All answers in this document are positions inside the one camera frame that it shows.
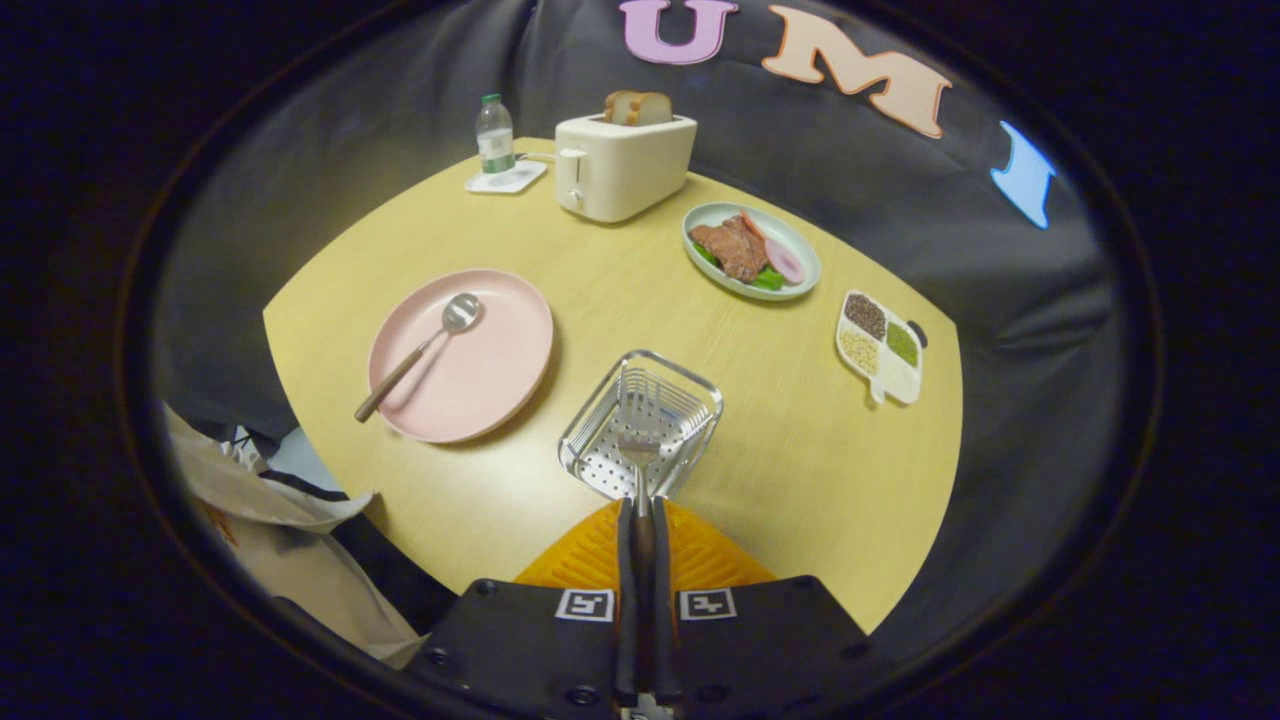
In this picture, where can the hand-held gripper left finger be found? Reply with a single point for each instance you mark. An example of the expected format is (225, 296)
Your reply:
(627, 600)

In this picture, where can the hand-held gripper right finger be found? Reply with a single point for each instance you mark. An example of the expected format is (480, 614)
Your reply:
(664, 600)

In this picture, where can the pink round plate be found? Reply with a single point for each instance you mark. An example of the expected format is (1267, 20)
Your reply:
(480, 370)

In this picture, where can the white divided seasoning tray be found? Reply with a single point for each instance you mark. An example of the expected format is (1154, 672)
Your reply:
(898, 380)

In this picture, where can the green lettuce leaf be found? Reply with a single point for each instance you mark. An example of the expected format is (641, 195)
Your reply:
(768, 281)

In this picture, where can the person's white clothing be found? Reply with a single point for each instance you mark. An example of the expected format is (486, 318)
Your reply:
(290, 560)

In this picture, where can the brown meat slice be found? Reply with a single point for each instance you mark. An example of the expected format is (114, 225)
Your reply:
(735, 250)

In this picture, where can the pink ham slice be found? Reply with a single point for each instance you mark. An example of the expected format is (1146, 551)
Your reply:
(785, 262)

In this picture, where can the pale green oval plate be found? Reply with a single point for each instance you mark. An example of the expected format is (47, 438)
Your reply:
(712, 218)

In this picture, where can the orange-red food strip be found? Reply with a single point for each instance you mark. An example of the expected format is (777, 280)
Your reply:
(752, 225)

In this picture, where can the cream white toaster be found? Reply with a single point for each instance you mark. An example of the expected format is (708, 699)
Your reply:
(630, 170)

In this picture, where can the white square coaster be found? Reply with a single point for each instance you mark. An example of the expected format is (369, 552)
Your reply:
(515, 182)

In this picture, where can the clear plastic water bottle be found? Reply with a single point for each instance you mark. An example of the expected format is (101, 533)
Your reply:
(495, 140)

